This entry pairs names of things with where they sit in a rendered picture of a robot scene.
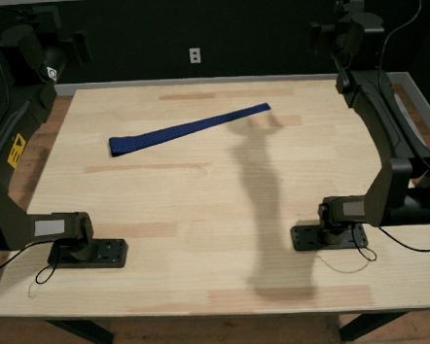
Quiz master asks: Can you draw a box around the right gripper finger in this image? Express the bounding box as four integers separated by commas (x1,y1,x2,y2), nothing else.
305,22,319,52

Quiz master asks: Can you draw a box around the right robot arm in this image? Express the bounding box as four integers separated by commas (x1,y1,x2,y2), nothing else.
291,13,430,251

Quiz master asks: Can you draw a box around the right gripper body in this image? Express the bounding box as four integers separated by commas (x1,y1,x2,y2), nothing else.
307,1,365,59

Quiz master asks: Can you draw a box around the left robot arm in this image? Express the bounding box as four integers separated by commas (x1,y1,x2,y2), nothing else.
0,24,126,265

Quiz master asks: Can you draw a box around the dark blue necktie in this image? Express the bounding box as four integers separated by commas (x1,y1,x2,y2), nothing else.
108,102,271,157

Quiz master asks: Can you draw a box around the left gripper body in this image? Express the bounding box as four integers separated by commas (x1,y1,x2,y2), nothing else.
18,12,91,76

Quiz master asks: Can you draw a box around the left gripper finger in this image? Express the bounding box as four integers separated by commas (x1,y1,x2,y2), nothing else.
74,29,90,52

